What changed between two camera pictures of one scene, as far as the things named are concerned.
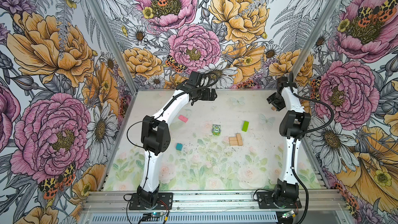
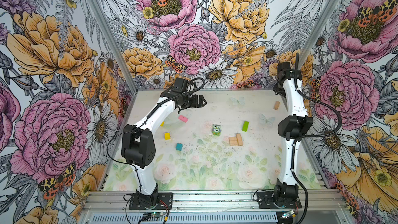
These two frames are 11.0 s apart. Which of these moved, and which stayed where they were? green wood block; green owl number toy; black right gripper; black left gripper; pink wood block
Moved: black left gripper; black right gripper
Stayed: green owl number toy; pink wood block; green wood block
